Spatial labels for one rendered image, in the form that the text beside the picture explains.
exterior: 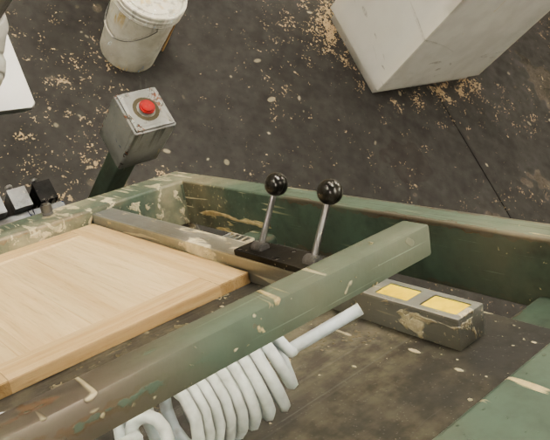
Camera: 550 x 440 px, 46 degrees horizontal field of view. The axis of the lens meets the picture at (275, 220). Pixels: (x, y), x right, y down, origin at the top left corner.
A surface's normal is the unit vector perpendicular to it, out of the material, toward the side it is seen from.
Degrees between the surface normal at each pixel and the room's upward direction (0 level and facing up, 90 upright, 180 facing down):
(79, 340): 55
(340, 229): 90
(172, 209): 35
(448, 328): 90
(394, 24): 90
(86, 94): 0
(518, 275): 90
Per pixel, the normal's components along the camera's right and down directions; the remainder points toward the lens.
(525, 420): -0.15, -0.94
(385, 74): -0.79, 0.22
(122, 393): 0.64, 0.13
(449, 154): 0.43, -0.44
